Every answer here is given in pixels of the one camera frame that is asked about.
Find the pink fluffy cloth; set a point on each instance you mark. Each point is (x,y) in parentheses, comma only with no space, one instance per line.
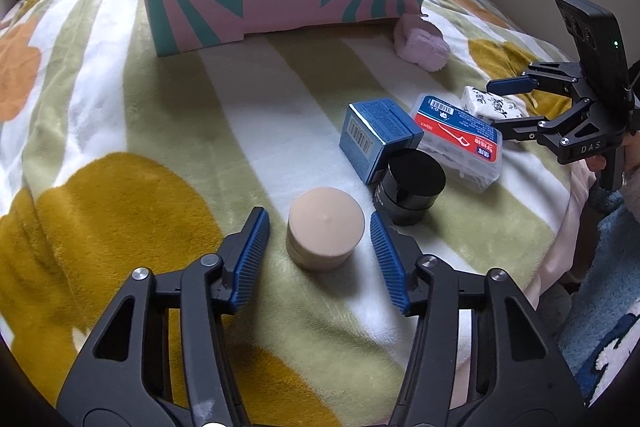
(422,44)

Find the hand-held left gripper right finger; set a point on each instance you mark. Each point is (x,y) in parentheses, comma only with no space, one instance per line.
(386,252)

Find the person's right hand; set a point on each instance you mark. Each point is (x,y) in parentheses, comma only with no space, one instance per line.
(595,164)

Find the floral fleece blanket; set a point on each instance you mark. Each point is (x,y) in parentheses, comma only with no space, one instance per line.
(125,117)

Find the white printed tissue packet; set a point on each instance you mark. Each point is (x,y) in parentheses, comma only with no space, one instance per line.
(492,104)

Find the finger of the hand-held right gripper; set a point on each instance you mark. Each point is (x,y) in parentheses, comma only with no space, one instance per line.
(520,128)
(510,84)

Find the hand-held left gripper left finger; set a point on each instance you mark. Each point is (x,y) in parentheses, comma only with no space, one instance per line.
(252,247)

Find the blue cardboard box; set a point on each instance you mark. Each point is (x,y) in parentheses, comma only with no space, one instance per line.
(375,132)

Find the beige round jar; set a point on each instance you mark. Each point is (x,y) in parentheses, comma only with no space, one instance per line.
(325,224)

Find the blue printed cloth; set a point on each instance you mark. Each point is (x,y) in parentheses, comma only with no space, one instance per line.
(605,287)

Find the clear floss pick box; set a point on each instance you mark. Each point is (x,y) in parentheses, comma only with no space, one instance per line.
(460,137)

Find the pale pink pillow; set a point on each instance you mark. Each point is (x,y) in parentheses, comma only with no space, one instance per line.
(570,227)

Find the black round jar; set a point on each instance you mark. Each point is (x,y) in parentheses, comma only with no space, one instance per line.
(415,179)

